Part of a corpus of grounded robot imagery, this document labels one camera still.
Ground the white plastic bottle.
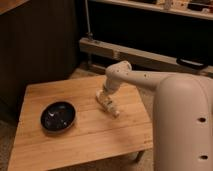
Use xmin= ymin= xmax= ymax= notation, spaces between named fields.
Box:
xmin=96 ymin=90 xmax=120 ymax=117

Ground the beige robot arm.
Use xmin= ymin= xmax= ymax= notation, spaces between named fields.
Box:
xmin=103 ymin=61 xmax=213 ymax=171

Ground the dark ceramic bowl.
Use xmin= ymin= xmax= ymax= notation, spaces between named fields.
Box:
xmin=40 ymin=101 xmax=76 ymax=132

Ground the wooden table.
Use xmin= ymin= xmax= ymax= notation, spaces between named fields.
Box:
xmin=8 ymin=76 xmax=152 ymax=171

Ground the metal pole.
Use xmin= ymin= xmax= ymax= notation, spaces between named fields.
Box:
xmin=85 ymin=0 xmax=93 ymax=41

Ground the wooden shelf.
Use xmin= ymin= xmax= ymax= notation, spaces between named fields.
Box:
xmin=90 ymin=0 xmax=213 ymax=21

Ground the black handle object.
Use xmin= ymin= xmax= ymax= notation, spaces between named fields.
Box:
xmin=176 ymin=58 xmax=208 ymax=70

